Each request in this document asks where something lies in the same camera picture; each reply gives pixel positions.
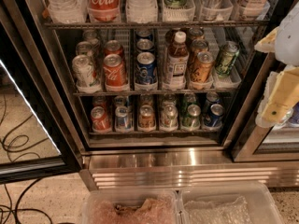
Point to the right clear plastic bin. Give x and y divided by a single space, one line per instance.
229 203

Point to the blue pepsi can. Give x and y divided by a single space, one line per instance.
146 72
145 45
143 34

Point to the clear plastic bin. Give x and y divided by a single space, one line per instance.
229 203
131 206

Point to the front white can bottom shelf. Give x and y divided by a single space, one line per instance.
169 117

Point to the tea bottle white cap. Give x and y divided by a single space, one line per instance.
176 59

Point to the middle white soda can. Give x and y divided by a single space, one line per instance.
84 48

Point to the green can middle shelf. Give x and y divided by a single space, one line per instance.
226 58

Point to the front orange can bottom shelf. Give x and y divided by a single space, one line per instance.
146 117

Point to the front green can bottom shelf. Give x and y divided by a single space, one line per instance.
191 118

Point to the open fridge glass door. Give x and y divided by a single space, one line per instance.
32 142

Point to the left clear plastic bin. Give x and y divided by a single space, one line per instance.
131 206

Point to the middle orange can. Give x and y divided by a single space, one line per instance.
197 46

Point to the rear white soda can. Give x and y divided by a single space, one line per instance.
92 37

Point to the left clear water bottle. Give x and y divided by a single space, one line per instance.
67 9

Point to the red coke can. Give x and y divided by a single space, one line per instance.
115 70
114 47

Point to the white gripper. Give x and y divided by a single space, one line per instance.
289 42

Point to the front blue can bottom shelf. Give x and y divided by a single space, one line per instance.
214 115

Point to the front red can bottom shelf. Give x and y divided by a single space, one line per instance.
100 119

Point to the middle blue pepsi can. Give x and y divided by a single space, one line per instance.
145 45

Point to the front blue pepsi can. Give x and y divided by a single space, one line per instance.
146 72

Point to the white soda can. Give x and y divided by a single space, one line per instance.
92 37
84 48
84 71

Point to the rear orange can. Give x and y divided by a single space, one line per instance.
196 33

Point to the stainless steel fridge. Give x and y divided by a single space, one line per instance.
236 149

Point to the rear blue pepsi can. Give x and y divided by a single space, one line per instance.
143 34

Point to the front blue white can bottom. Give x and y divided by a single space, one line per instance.
123 120

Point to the front white soda can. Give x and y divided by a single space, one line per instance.
84 71

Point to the middle clear water bottle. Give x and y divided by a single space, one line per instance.
141 9

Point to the clear water bottle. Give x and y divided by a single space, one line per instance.
67 9
141 9

